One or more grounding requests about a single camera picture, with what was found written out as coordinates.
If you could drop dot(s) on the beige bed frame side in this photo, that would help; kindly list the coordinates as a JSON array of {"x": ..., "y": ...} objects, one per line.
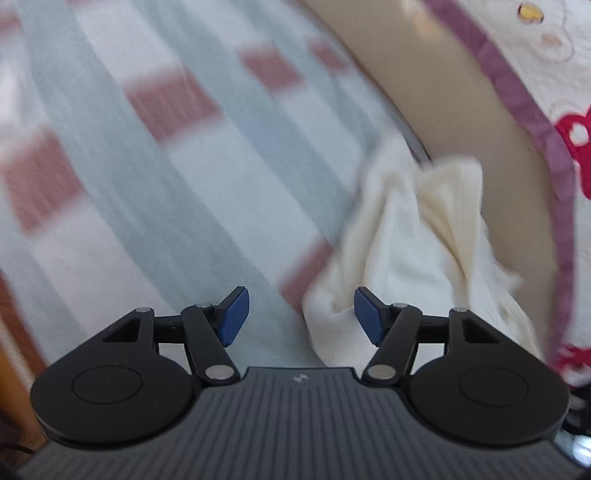
[{"x": 460, "y": 96}]

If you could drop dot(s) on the mushroom print quilt purple ruffle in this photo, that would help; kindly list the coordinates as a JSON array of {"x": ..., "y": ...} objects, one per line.
[{"x": 537, "y": 55}]

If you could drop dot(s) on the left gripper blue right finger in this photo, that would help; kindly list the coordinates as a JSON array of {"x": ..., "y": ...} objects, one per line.
[{"x": 394, "y": 330}]

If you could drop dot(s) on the striped plush blanket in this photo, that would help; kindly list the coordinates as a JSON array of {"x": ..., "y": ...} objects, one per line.
[{"x": 160, "y": 153}]

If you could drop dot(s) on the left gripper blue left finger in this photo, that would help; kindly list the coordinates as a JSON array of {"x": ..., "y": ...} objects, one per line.
[{"x": 209, "y": 330}]

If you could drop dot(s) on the white fleece garment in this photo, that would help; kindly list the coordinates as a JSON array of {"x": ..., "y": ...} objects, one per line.
[{"x": 417, "y": 237}]

